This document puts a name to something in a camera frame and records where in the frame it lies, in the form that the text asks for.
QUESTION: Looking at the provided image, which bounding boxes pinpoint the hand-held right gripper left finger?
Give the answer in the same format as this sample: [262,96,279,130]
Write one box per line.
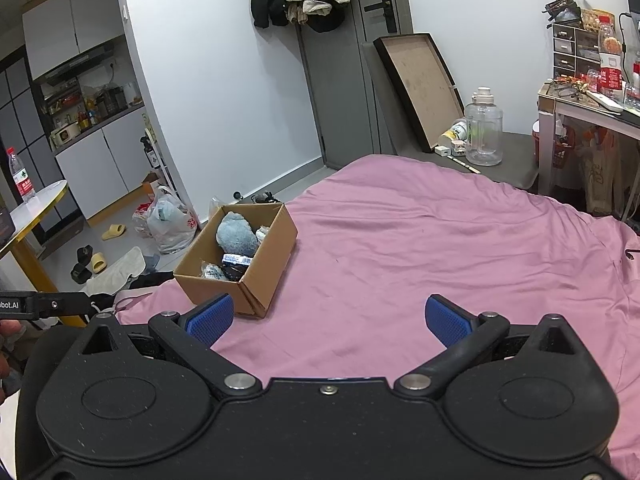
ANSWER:
[75,294,262,398]

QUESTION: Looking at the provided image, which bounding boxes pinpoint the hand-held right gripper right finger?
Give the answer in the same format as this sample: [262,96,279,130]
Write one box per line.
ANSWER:
[395,295,588,400]

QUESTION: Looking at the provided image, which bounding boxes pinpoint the brown cardboard box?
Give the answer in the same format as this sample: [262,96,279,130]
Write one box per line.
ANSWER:
[172,202,299,319]

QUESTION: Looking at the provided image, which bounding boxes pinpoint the grey plush toy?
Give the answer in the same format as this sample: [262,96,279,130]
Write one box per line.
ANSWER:
[216,211,261,256]

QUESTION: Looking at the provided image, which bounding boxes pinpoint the person's left hand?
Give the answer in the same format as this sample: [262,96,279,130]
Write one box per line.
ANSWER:
[0,320,27,403]

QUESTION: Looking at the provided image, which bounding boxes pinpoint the clear bag of grey stuff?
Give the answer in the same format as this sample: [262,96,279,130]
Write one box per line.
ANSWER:
[199,260,228,282]

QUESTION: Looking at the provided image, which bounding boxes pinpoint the dark clothes on floor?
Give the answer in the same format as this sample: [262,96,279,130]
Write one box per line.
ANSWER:
[127,271,177,291]

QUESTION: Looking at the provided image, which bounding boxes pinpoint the white floor towel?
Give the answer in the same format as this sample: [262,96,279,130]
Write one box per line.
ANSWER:
[82,246,146,297]

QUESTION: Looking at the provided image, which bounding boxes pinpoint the round white yellow table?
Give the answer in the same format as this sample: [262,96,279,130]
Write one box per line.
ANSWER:
[0,179,86,328]

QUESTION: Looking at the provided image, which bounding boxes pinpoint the pink bedsheet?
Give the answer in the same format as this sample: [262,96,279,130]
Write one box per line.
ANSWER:
[112,154,640,480]

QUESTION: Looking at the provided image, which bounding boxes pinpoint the white plastic bag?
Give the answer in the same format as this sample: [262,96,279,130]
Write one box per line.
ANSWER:
[132,186,200,255]

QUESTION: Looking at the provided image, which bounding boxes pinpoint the small crumpled plastic bag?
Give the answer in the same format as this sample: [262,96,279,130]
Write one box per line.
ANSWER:
[207,196,231,223]

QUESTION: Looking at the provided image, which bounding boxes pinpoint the red label water bottle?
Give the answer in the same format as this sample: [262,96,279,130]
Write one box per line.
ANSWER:
[6,146,37,204]

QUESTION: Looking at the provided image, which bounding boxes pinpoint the small black device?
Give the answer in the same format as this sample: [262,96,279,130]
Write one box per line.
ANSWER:
[234,190,278,205]

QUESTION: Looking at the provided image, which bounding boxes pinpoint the white kitchen base cabinet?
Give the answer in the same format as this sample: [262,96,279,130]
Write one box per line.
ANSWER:
[54,107,158,221]

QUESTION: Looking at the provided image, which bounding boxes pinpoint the striped pencil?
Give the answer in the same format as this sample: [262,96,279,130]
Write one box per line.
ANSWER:
[446,155,482,175]

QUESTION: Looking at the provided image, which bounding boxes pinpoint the white rice cooker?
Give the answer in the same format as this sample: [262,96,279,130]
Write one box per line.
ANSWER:
[50,124,82,150]

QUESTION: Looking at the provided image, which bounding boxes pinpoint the grey bench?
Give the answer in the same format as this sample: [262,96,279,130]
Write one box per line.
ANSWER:
[365,130,541,191]

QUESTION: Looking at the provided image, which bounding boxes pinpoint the white narrow rack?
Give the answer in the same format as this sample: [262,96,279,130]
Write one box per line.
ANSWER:
[140,112,173,191]

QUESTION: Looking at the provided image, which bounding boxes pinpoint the white yellow bottle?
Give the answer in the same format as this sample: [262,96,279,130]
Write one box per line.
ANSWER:
[438,119,468,147]

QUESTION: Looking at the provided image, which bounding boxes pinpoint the dark grid wardrobe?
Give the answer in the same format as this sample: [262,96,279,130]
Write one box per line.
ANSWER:
[0,47,83,246]

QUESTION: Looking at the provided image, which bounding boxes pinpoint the clear plastic water jug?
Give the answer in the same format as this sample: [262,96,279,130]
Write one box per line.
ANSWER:
[465,87,503,167]

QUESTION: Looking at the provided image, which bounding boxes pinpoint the red white bucket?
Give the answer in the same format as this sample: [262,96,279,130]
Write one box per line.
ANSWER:
[531,120,576,170]

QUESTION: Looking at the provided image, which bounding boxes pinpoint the beige tote bag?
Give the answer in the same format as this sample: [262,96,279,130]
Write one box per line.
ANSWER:
[580,127,633,216]

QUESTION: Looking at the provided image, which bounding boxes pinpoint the black framed brown board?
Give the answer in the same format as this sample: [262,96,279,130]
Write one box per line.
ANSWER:
[372,32,466,153]

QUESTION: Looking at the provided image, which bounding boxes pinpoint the range hood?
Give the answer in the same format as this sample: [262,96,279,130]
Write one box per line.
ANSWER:
[42,45,116,86]

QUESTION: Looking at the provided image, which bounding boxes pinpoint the white desk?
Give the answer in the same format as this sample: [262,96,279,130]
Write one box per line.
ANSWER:
[537,80,640,221]

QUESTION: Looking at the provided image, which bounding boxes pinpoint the white remote control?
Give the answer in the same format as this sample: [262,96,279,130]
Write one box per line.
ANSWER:
[585,90,625,113]

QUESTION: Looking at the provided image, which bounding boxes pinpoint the grey door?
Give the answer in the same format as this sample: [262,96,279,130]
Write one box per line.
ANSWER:
[299,0,415,170]

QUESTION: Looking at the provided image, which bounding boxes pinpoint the white drawer organizer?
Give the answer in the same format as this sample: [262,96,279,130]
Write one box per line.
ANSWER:
[551,22,601,82]

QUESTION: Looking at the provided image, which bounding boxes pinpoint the white kitchen wall cabinet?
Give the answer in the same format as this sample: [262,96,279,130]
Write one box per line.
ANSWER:
[21,0,126,81]

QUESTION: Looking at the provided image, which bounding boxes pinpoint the black door handle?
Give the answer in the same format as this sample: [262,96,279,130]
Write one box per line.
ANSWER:
[363,0,398,32]

